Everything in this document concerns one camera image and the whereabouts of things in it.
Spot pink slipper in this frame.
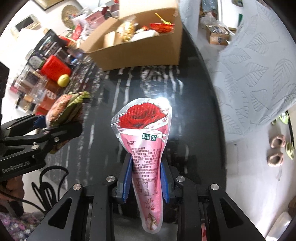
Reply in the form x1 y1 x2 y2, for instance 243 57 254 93
267 152 284 167
269 134 287 149

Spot person's left hand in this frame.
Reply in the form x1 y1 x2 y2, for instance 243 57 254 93
1 175 25 217

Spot small brown cardboard box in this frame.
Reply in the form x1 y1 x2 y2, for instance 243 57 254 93
103 31 122 48

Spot cardboard box on floor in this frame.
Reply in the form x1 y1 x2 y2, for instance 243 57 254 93
206 25 230 46

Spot black printed box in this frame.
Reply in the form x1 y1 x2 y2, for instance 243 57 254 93
26 29 68 69

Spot clear jar amber contents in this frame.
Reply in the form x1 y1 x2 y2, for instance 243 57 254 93
35 87 60 110

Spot brown green meat snack packet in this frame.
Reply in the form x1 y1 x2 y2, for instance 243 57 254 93
45 91 90 128

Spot red foil bag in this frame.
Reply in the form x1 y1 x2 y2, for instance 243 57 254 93
71 24 83 41

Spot woven round mat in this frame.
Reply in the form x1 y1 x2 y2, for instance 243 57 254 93
61 5 79 24

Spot packaged yellow waffles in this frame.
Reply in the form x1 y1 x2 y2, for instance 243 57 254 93
116 21 138 42

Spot open cardboard box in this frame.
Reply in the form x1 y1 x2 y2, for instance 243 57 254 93
80 1 183 70

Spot grey leaf-pattern covered chair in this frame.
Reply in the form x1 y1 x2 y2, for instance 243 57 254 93
206 1 295 143

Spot red plastic container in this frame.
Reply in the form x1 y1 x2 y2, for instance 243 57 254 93
40 55 72 82

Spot white patterned snack pouch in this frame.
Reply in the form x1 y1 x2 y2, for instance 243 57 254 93
130 30 159 42

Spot green slipper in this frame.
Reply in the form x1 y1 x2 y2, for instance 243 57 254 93
285 142 295 160

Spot green lollipop yellow stick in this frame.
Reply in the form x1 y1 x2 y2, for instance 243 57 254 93
154 13 173 25

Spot red gold-lettered snack packet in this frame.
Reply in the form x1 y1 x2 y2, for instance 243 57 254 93
150 23 175 33

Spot yellow lemon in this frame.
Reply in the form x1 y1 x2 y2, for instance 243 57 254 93
57 74 70 88

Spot pink slipper far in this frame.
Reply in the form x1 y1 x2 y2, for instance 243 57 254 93
269 134 287 149

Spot pink rose cone packet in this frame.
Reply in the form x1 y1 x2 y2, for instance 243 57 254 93
110 97 172 234

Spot pink slipper near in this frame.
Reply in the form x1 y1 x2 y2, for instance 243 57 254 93
267 152 284 167

